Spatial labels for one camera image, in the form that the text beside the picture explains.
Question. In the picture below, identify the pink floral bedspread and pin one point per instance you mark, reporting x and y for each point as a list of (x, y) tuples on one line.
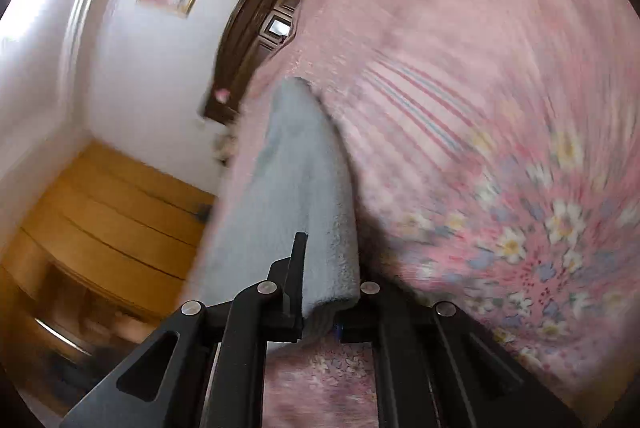
[(494, 146)]

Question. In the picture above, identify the dark wooden headboard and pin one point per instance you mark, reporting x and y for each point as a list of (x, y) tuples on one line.
[(254, 30)]

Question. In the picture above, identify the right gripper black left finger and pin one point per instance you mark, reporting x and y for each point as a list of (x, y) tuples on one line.
[(204, 366)]

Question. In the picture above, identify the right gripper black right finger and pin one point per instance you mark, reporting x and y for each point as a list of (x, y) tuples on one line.
[(438, 367)]

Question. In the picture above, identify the crumpled clothes pile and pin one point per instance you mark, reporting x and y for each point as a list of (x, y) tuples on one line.
[(224, 148)]

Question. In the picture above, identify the orange wooden wardrobe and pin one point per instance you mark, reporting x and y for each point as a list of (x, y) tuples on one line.
[(97, 264)]

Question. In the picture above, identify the grey fleece pants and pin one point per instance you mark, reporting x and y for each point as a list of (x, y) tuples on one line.
[(300, 184)]

